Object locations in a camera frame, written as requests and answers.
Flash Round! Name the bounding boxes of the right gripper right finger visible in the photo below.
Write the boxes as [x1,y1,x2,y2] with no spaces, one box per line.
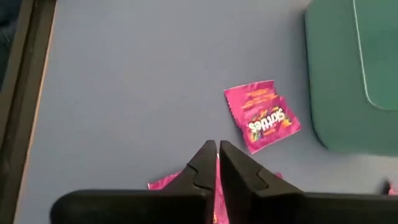
[219,139,304,224]

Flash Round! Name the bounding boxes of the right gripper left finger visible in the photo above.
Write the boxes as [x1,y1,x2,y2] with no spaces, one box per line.
[161,139,218,224]

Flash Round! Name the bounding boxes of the teal plastic bin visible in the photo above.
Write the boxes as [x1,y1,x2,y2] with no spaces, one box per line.
[303,0,398,156]

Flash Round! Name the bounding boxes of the purple Skittles candy packet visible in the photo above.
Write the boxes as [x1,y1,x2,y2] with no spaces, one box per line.
[147,154,284,224]
[223,80,302,156]

